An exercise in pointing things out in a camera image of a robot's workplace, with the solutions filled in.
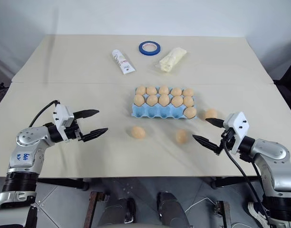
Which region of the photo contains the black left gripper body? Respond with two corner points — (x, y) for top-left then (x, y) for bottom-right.
(64, 121), (86, 143)

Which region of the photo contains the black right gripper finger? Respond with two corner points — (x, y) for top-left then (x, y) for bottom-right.
(192, 134), (220, 155)
(205, 117), (226, 129)

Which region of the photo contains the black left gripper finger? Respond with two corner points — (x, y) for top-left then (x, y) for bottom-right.
(82, 127), (109, 143)
(73, 109), (100, 120)

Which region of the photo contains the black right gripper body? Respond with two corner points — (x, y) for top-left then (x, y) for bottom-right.
(217, 127), (236, 155)

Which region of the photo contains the blue egg carton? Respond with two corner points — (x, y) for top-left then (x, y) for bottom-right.
(131, 86), (196, 120)

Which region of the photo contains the white squeeze tube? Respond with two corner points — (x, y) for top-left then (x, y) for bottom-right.
(111, 48), (136, 76)

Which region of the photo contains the dark rounded shape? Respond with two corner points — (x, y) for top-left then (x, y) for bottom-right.
(104, 196), (137, 228)
(156, 190), (185, 228)

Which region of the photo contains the white and black sneaker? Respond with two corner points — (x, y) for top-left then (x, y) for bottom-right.
(247, 201), (272, 228)

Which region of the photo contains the clear bag of pale food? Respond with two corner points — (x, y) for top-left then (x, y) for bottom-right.
(152, 47), (191, 75)

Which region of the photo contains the blue tape roll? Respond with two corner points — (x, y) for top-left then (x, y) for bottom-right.
(138, 40), (162, 57)

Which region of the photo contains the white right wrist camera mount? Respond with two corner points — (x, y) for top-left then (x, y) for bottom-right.
(223, 112), (251, 154)

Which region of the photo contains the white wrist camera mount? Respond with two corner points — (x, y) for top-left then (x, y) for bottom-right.
(52, 104), (75, 141)
(223, 112), (251, 154)

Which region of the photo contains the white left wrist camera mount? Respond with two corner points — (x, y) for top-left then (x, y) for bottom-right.
(52, 104), (75, 141)

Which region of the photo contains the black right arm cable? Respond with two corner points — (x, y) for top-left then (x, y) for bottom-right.
(221, 141), (273, 228)

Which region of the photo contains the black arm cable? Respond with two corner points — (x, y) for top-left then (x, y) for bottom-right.
(29, 100), (60, 127)
(221, 141), (273, 228)

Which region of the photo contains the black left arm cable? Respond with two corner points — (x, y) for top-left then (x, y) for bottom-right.
(29, 100), (60, 127)

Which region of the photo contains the black table frame bar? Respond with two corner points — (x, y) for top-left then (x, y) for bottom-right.
(38, 177), (90, 192)
(210, 176), (264, 190)

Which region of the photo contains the white floor cable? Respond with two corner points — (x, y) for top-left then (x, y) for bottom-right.
(184, 198), (218, 214)

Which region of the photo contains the brown rusty metal post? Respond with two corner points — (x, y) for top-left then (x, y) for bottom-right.
(215, 200), (233, 228)
(84, 191), (106, 228)

